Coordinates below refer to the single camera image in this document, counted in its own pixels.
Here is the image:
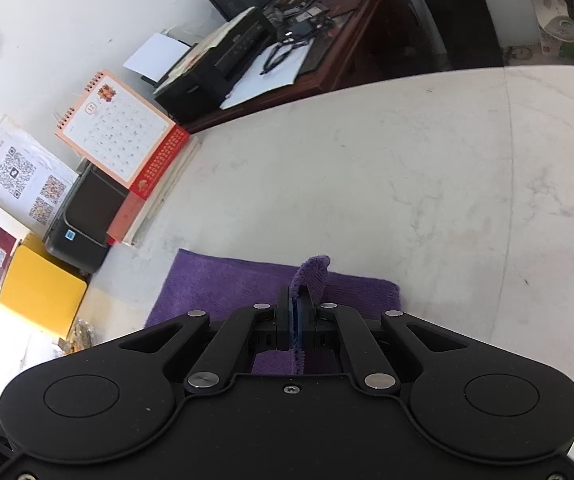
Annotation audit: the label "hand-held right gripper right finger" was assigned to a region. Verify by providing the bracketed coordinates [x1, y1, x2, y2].
[294, 287, 470, 393]

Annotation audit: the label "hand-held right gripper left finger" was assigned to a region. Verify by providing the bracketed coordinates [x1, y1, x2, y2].
[119, 285, 298, 393]

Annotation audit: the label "purple towel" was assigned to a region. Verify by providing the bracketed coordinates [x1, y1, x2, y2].
[146, 249, 402, 376]

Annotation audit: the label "red cover book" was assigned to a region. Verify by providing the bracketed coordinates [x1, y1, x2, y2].
[107, 192, 148, 247]

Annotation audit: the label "black rounded printer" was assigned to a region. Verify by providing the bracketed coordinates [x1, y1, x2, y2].
[44, 162, 132, 275]

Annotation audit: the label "yellow folder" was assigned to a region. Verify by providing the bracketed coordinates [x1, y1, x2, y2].
[0, 245, 88, 336]

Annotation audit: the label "white paper sheets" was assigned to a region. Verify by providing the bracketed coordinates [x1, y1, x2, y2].
[219, 40, 315, 111]

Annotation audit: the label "red and white desk calendar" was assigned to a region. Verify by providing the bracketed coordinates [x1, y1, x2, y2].
[54, 70, 190, 198]

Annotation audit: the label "black boxy printer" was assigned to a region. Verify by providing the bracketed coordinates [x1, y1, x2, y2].
[154, 7, 278, 123]

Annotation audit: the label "dark wooden desk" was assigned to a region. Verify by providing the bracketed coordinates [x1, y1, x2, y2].
[182, 0, 402, 135]

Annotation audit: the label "cream document stack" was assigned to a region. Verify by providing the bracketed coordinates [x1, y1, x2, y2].
[167, 25, 230, 86]

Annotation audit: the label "white printer paper sheet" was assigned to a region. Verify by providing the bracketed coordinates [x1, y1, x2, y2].
[123, 32, 192, 83]

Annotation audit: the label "white poster with square codes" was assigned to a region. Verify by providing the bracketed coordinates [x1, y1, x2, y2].
[0, 115, 80, 233]

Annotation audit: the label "white printed bag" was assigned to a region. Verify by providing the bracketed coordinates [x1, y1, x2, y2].
[537, 0, 574, 63]

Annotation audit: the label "black cable with adapter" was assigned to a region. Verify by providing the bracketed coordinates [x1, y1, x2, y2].
[259, 30, 318, 77]

